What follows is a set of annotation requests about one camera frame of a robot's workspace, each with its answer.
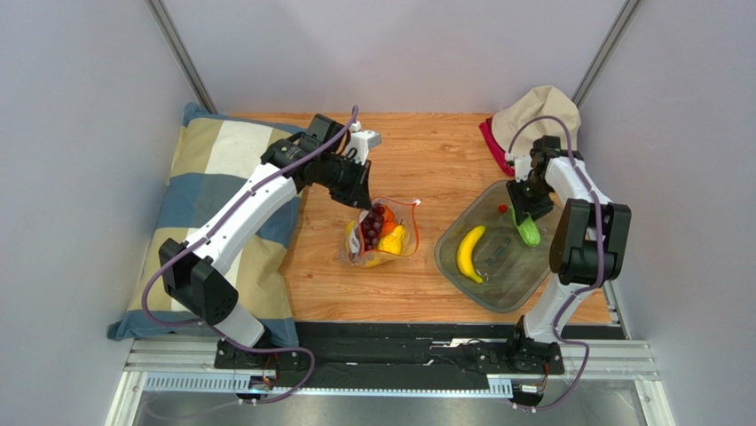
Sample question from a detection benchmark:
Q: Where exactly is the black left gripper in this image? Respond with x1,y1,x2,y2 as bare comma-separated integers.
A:
318,154,373,212

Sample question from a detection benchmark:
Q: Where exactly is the green cucumber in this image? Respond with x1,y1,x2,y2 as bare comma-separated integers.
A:
515,223,541,248

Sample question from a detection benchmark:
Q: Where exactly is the purple grape bunch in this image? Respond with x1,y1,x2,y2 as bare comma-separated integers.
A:
360,203,386,252

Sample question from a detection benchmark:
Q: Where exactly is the clear orange zip top bag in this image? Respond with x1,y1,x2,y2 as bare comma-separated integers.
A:
338,198,421,268

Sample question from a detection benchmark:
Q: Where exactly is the yellow pear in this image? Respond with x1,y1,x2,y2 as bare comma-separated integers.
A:
376,225,406,256

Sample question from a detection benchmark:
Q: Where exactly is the yellow lemon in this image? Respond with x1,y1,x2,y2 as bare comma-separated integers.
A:
345,220,359,244

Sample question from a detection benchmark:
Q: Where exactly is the orange tangerine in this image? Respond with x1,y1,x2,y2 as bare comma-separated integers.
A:
380,206,398,237

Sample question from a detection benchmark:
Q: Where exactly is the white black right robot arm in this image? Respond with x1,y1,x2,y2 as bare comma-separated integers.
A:
507,136,632,372

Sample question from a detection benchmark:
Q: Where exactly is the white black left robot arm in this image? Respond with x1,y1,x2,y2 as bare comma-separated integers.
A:
148,114,382,348

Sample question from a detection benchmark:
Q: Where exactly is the grey plastic fruit tray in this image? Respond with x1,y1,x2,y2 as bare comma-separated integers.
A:
435,180,562,313

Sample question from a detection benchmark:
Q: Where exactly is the yellow banana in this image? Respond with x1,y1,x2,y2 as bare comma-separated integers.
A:
455,225,486,284

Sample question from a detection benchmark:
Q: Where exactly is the red cloth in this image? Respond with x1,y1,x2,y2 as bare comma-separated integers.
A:
478,117,516,178

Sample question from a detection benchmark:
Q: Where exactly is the beige bucket hat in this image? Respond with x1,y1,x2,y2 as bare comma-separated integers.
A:
490,85,581,155

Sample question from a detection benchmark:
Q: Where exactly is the checked blue beige pillow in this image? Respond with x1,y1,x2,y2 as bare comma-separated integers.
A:
106,103,302,347

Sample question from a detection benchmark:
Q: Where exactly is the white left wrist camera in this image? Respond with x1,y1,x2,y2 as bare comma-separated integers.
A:
343,121,382,165

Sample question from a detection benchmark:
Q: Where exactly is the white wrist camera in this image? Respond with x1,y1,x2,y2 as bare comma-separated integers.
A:
343,121,382,165
506,153,532,183

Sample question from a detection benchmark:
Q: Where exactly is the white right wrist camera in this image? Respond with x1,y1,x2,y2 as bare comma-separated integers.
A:
506,153,532,183

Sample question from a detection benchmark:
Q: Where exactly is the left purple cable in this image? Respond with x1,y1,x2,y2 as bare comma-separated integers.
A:
140,105,360,406

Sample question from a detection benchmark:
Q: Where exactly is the aluminium front rail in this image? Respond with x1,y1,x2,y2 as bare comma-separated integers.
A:
106,324,674,425

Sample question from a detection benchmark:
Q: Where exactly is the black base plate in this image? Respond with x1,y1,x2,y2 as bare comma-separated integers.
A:
214,321,565,391

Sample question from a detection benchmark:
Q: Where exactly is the right aluminium corner post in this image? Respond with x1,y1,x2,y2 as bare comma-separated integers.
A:
571,0,644,109

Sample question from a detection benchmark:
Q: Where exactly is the aluminium corner post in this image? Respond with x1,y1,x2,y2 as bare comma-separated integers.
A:
145,0,217,114
571,0,644,109

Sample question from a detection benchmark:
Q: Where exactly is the left aluminium corner post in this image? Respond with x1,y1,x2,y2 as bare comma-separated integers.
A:
145,0,217,114

